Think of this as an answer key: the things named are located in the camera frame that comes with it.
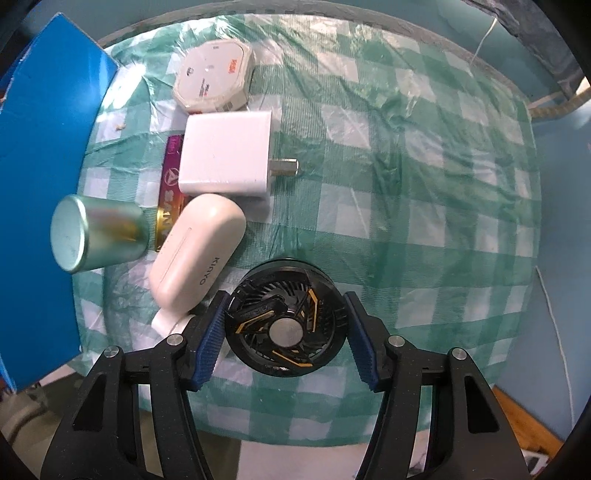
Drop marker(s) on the wooden board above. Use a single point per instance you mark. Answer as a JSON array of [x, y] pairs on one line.
[[521, 415]]

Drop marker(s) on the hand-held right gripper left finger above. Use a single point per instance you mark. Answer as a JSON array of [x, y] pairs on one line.
[[212, 341]]

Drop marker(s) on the white earbud case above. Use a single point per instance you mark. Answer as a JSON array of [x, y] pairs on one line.
[[194, 254]]

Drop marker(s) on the green checkered tablecloth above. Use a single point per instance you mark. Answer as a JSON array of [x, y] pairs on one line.
[[415, 207]]

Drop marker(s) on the teal metal tin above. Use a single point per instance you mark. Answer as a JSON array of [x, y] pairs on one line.
[[97, 235]]

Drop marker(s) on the white charger adapter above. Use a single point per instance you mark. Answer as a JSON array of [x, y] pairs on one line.
[[221, 152]]

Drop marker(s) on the wooden strip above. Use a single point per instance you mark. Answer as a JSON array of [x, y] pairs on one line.
[[551, 105]]

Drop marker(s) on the blue cardboard box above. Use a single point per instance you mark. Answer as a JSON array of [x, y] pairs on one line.
[[41, 184]]

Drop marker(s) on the white octagonal box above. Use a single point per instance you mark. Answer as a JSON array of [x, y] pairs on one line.
[[212, 74]]

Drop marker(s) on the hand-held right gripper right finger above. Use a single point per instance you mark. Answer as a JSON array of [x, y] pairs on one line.
[[362, 341]]

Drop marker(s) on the black round cooling fan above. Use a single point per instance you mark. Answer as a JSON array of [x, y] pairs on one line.
[[286, 332]]

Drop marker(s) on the grey tarp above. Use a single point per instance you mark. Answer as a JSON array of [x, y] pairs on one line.
[[540, 41]]

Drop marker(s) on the purple and gold lighter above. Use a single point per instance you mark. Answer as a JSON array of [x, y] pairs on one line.
[[170, 177]]

